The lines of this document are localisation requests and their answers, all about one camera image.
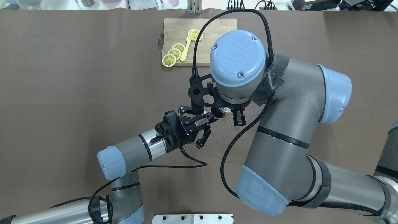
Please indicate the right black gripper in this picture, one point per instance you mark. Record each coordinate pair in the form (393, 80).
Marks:
(238, 118)

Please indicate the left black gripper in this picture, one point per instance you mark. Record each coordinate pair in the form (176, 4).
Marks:
(182, 136)

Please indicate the steel jigger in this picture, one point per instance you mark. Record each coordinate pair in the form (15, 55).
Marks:
(216, 113)

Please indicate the clear glass measuring cup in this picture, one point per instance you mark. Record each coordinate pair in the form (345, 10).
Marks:
(225, 110)

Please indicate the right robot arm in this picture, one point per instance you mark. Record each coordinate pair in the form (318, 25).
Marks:
(277, 168)

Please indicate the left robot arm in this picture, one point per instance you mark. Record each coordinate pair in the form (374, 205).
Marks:
(120, 164)

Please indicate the pink plastic cup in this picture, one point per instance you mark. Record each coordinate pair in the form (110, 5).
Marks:
(174, 2)

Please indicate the lemon slice at corner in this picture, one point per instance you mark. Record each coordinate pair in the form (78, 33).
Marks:
(168, 60)

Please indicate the middle lemon slice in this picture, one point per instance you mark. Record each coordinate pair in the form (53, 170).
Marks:
(175, 52)

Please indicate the lemon slice on knife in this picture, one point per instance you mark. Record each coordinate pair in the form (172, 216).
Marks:
(193, 34)

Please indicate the grey tray with cloth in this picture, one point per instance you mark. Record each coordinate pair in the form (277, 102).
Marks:
(143, 4)

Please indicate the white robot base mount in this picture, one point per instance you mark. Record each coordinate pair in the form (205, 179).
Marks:
(193, 219)

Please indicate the aluminium frame post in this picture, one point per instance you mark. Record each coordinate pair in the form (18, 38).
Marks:
(194, 7)

